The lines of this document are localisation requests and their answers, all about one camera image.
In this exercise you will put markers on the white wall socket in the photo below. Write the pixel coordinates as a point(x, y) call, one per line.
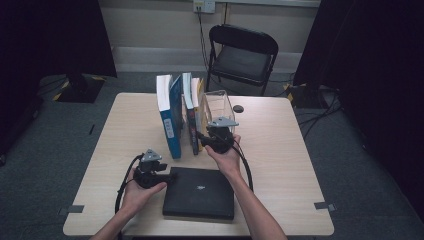
point(204, 5)

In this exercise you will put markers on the black stand base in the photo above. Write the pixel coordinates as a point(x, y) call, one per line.
point(80, 90)
point(303, 96)

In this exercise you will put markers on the grey tape strip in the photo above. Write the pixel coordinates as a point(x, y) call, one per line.
point(71, 209)
point(325, 206)

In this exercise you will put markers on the small black floor strip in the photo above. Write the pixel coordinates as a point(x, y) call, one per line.
point(91, 129)

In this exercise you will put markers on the black folding chair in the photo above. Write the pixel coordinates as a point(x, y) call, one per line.
point(241, 61)

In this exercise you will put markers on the thick blue book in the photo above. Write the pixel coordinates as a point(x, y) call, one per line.
point(170, 126)

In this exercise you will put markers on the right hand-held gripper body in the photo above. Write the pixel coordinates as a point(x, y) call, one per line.
point(220, 141)

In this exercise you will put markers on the red book with winged creature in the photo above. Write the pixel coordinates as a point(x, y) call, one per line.
point(191, 126)

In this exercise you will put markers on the yellow book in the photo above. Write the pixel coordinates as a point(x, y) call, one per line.
point(201, 110)

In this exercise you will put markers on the person's left hand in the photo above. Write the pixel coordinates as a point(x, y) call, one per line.
point(138, 198)

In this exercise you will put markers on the dark curtain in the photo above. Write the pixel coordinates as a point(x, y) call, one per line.
point(373, 66)
point(50, 40)

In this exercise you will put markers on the black book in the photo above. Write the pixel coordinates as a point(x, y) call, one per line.
point(200, 193)

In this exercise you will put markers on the clear acrylic book rack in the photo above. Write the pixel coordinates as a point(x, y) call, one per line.
point(220, 103)

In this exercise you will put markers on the person's right hand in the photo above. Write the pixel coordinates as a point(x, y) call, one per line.
point(228, 161)

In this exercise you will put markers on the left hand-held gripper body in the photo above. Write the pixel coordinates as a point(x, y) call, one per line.
point(148, 176)

